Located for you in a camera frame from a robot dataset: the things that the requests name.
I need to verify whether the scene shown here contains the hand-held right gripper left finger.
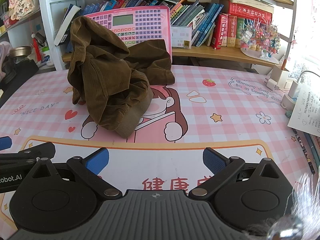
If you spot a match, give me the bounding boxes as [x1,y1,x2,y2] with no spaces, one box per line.
[27,147,123,202]

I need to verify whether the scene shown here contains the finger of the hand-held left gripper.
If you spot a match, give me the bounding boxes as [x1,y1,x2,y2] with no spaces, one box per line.
[0,142,56,173]
[0,136,13,151]

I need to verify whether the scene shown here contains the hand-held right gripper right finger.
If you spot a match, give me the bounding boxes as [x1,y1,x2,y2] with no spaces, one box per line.
[189,147,288,201]

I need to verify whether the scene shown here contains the brown corduroy pants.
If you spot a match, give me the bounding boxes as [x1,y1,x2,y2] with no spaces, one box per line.
[67,16,175,138]

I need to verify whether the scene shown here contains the pink checkered cartoon desk mat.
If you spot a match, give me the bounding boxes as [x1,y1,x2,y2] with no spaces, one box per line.
[0,64,316,233]

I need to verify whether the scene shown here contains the black flat case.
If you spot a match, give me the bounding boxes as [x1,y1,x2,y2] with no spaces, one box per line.
[0,55,40,105]

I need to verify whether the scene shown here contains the dark patterned pencil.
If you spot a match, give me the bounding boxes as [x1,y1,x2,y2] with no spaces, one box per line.
[292,128,316,175]

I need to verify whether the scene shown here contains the pale pink cloth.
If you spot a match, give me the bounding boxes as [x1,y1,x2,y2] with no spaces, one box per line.
[0,41,13,80]

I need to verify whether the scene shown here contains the round metal tin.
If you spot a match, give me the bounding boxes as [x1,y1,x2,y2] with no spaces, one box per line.
[9,46,32,58]

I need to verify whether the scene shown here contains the white charger plug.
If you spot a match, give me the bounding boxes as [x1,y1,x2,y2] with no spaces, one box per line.
[264,77,284,91]

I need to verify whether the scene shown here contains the white plastic bottle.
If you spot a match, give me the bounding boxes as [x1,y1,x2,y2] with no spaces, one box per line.
[41,46,55,67]

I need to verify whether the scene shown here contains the fluffy white fur trim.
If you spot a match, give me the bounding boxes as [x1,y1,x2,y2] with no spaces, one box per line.
[244,171,320,240]

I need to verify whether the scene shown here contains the red tassel ornament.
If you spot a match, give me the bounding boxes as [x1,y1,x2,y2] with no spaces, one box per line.
[30,32,45,63]

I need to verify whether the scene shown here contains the shiny metal bead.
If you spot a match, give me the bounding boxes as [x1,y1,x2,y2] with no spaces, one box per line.
[267,215,305,240]

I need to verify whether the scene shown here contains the handwritten paper sheet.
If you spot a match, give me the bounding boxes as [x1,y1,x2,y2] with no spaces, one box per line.
[287,84,320,137]

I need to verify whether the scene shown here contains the white labelled card box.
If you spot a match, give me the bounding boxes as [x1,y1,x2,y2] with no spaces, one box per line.
[171,25,192,49]

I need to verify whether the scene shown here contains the white and wood bookshelf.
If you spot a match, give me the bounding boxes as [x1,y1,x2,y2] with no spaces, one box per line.
[37,0,295,72]

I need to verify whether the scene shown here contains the colourful bead bouquet ornament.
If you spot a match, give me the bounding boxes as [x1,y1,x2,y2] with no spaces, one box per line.
[240,17,281,64]

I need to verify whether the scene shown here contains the white leaning book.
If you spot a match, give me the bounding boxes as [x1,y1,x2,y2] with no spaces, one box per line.
[54,4,82,47]

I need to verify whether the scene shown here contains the row of colourful books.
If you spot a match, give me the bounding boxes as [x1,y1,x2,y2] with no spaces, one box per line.
[81,0,273,50]

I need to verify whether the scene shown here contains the pink plush doll decoration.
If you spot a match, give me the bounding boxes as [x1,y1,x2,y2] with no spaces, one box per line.
[8,0,37,21]

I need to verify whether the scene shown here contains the pink toy learning tablet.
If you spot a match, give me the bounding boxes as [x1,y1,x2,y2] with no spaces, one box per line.
[84,5,173,63]

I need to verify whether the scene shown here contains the white charger with cable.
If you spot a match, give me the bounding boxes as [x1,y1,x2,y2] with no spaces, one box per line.
[281,70,320,109]

